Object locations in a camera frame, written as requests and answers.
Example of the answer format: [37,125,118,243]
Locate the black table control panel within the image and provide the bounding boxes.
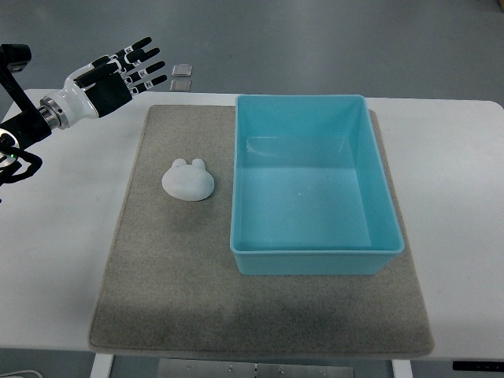
[452,361,504,372]

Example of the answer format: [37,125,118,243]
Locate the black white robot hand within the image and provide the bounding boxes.
[46,37,168,128]

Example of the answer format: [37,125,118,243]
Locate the blue plastic box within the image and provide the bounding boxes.
[230,94,405,276]

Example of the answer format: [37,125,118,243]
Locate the metal table base plate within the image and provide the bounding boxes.
[157,359,355,378]

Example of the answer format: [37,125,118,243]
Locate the white left table leg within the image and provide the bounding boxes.
[89,354,114,378]

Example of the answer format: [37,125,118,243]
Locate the white cable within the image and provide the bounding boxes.
[0,368,42,378]

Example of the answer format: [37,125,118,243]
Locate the white table leg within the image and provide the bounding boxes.
[89,354,114,378]
[391,359,413,378]

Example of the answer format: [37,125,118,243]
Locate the grey felt mat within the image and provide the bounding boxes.
[88,106,434,360]

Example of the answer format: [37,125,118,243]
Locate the lower metal floor plate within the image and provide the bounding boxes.
[170,80,191,92]

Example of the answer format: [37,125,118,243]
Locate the white right table leg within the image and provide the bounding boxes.
[391,359,413,378]

